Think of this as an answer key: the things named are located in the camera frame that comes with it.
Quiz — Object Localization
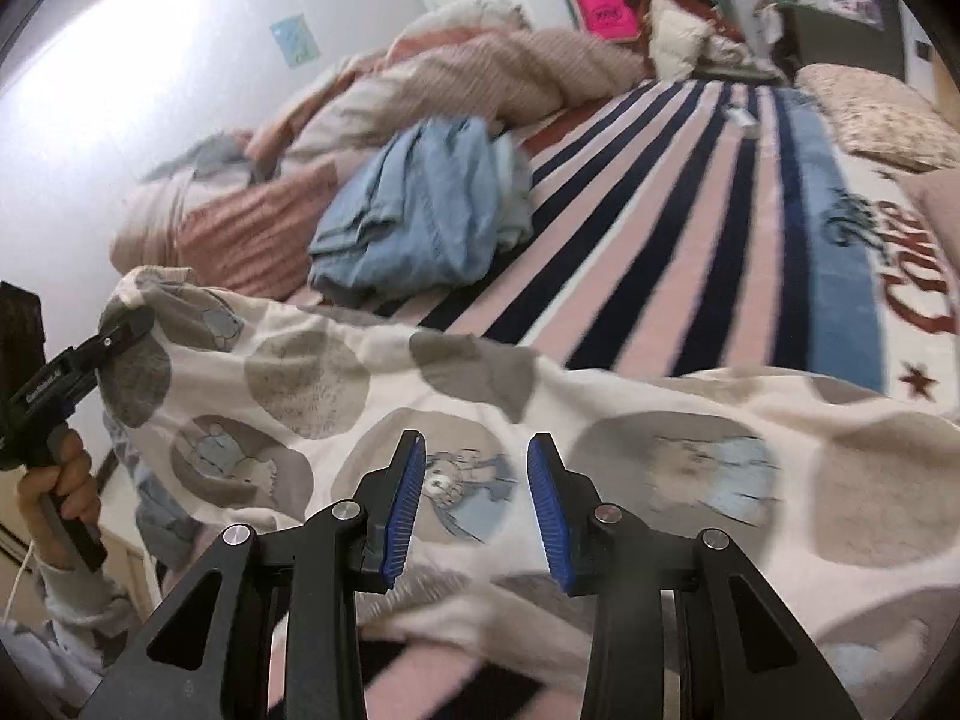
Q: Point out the striped printed blanket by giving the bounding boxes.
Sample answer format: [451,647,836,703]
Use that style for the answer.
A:
[285,75,960,720]

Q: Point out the white cable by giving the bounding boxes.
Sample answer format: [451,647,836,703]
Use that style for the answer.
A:
[0,538,40,627]

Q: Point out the pink grey striped duvet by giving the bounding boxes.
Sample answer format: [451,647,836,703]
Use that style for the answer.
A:
[109,0,652,302]

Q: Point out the light blue denim garment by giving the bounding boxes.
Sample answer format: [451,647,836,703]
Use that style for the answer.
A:
[307,115,535,308]

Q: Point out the pink bag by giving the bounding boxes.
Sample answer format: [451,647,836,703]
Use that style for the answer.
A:
[576,0,641,40]

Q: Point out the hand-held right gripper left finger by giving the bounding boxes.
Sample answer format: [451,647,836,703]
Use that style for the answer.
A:
[79,429,428,720]

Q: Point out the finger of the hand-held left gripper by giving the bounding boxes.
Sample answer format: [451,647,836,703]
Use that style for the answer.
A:
[69,309,156,387]

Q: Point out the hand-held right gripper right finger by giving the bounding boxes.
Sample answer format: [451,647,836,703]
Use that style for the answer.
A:
[526,433,863,720]

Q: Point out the beige bed sheet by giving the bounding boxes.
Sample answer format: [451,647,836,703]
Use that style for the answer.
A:
[913,167,960,267]

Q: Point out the white grey dotted pants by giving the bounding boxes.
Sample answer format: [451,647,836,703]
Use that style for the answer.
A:
[96,266,960,650]

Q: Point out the white padded jacket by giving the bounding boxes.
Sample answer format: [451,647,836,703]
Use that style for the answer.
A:
[646,0,717,81]

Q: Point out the small blue wall poster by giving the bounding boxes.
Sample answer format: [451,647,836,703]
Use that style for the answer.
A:
[268,13,323,69]

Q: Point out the floral pillow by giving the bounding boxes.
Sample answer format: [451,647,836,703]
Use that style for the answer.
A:
[793,62,960,175]

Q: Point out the person's left hand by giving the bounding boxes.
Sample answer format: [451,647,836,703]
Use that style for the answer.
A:
[16,427,103,542]

